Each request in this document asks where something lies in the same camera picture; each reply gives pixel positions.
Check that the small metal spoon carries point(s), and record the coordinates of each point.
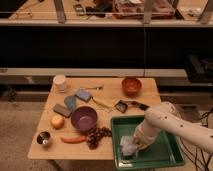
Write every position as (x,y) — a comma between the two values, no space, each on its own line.
(94,88)

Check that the small metal cup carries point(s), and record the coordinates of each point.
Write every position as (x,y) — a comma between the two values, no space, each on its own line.
(44,139)

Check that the dark rectangular block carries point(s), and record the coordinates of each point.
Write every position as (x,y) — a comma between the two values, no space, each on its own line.
(62,110)

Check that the light blue towel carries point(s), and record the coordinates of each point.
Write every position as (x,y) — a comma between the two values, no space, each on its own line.
(128,148)

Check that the orange carrot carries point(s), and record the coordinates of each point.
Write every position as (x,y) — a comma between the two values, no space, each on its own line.
(73,140)

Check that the blue-grey flat lid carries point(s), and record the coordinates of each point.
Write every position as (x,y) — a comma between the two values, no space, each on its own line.
(70,102)

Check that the cluttered background tray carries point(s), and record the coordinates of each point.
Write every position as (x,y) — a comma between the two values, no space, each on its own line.
(135,8)

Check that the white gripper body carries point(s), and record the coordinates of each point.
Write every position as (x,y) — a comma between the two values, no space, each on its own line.
(141,139)

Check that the green plastic tray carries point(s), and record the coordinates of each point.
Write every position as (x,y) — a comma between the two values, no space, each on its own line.
(164,152)

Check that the bunch of dark grapes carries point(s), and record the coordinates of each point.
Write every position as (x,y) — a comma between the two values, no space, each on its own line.
(95,135)

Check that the orange bowl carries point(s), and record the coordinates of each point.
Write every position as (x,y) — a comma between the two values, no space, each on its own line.
(131,86)

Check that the yellow apple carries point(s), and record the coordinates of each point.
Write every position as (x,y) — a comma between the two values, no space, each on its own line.
(57,121)

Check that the white cup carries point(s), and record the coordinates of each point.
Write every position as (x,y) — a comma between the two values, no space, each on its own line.
(60,82)

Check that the wooden-handled brush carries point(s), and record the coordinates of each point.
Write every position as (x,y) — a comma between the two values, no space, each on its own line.
(104,105)

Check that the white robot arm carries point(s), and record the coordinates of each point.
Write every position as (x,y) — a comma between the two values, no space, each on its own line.
(163,117)

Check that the blue sponge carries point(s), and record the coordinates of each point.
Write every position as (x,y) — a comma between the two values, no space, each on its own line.
(83,95)

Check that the purple bowl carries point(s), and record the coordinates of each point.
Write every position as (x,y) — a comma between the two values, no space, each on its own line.
(84,118)

